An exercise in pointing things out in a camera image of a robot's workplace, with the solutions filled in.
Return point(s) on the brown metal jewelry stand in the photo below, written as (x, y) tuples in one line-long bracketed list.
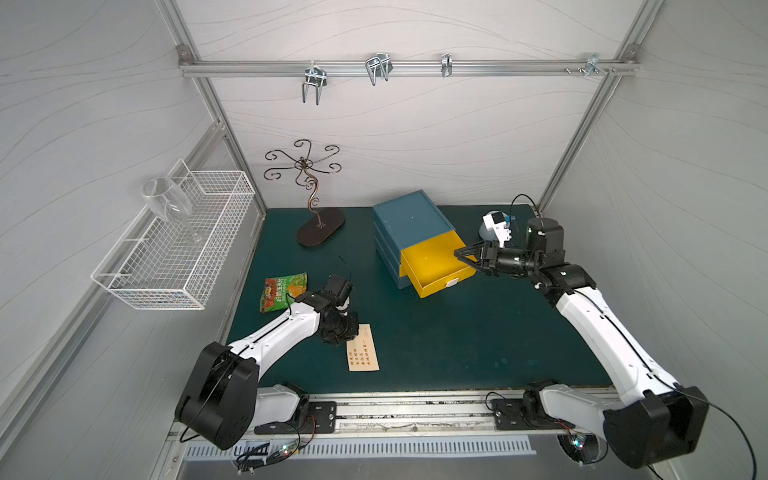
[(324, 222)]

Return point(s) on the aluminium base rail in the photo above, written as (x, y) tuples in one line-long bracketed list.
[(385, 414)]

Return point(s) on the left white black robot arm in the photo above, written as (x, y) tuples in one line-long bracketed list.
[(223, 399)]

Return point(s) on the metal bracket hook right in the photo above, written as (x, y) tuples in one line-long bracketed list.
[(591, 67)]

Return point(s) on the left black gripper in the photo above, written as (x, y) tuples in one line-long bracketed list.
[(336, 328)]

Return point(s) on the aluminium top rail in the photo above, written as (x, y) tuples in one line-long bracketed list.
[(401, 68)]

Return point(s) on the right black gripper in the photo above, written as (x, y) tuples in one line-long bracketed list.
[(489, 258)]

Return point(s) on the metal double hook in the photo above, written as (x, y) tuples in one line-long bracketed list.
[(315, 79)]

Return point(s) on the round black floor port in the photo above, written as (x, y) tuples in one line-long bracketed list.
[(585, 449)]

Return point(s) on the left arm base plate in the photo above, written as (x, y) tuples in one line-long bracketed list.
[(311, 417)]

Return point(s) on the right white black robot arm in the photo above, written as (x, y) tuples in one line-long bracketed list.
[(655, 418)]

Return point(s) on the green snack packet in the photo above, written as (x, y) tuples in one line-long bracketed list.
[(280, 292)]

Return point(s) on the metal wire hook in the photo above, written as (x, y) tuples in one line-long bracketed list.
[(378, 67)]

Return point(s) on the light blue mug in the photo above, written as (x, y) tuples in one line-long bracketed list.
[(487, 223)]

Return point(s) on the white vent grille strip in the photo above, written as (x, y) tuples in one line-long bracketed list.
[(375, 447)]

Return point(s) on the white wire basket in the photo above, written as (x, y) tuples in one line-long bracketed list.
[(155, 265)]

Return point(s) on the clear wine glass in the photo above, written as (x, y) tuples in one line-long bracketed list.
[(166, 199)]

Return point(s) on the small metal clip hook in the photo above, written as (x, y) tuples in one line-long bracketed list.
[(446, 65)]

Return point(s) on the teal drawer cabinet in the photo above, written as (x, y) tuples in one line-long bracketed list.
[(404, 222)]

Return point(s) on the yellow drawer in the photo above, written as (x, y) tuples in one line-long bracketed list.
[(431, 265)]

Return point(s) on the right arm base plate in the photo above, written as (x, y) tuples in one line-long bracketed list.
[(517, 414)]

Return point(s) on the beige postcard small red text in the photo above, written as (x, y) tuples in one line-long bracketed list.
[(361, 353)]

